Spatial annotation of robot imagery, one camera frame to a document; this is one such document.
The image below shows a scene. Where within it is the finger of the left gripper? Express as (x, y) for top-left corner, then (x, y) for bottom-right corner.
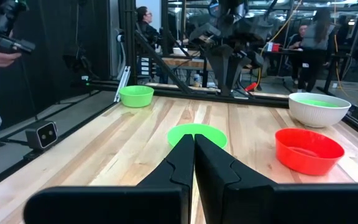
(205, 45), (234, 97)
(228, 52), (252, 95)

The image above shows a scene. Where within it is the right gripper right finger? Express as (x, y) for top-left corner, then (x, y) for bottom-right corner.
(195, 134), (358, 224)

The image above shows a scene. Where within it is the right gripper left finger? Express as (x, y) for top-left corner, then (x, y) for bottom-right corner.
(23, 134), (196, 224)

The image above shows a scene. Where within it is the red plastic bowl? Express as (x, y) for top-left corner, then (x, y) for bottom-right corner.
(274, 128), (346, 177)

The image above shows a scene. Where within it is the green plastic bowl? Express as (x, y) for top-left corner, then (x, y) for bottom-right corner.
(118, 85), (155, 109)
(167, 123), (229, 149)

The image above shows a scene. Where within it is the wooden workbench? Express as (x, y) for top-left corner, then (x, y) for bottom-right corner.
(138, 49), (217, 85)

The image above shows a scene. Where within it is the white ribbed bowl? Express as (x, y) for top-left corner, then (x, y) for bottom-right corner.
(288, 92), (352, 129)

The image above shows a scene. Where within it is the silver aluminium extrusion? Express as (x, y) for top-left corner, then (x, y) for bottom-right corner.
(113, 65), (132, 103)

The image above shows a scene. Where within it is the black curtain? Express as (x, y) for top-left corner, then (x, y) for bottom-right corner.
(0, 0), (119, 131)

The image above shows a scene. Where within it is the black handheld controller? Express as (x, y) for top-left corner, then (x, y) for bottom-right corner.
(0, 0), (36, 55)

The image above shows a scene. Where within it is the red handle tool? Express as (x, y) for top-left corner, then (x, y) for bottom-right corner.
(244, 82), (259, 93)

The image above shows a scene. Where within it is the grey table-level camera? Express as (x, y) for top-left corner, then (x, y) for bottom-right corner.
(25, 120), (58, 152)

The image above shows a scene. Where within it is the black aluminium rig frame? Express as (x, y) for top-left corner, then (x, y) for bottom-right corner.
(70, 0), (358, 146)

